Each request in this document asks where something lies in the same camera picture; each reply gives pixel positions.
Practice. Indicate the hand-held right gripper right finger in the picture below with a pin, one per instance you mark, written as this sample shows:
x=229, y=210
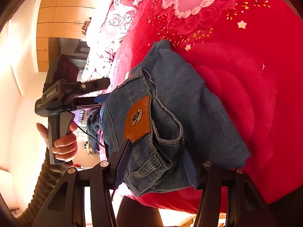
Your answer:
x=191, y=172

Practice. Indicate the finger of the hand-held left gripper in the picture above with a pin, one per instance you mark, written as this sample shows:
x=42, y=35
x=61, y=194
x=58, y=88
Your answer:
x=97, y=85
x=92, y=101

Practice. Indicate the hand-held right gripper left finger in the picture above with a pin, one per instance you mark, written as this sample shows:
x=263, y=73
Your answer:
x=122, y=170

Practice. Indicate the blue denim pants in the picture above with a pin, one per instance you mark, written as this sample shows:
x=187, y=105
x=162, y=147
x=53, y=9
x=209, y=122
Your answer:
x=189, y=99

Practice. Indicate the person's left forearm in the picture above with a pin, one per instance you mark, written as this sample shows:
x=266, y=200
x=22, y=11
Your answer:
x=41, y=189

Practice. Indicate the person's left hand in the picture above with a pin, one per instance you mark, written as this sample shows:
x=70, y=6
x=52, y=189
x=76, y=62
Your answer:
x=65, y=146

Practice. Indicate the person's leg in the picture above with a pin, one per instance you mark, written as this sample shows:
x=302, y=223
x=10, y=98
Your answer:
x=139, y=212

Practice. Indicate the floral quilt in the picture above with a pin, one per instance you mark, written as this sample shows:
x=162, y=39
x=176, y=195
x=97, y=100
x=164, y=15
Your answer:
x=111, y=28

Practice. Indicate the wooden wardrobe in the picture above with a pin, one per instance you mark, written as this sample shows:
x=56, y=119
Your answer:
x=61, y=9

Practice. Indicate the red rose printed blanket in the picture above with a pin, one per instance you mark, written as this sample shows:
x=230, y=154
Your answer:
x=248, y=63

